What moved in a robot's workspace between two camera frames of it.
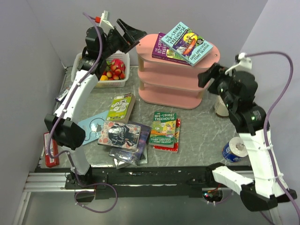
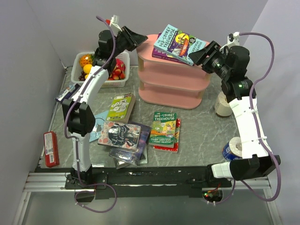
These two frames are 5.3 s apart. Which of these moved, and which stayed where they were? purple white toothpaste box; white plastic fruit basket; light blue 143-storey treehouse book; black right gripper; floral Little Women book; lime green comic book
Moved: light blue 143-storey treehouse book; black right gripper
Stayed: lime green comic book; floral Little Women book; purple white toothpaste box; white plastic fruit basket
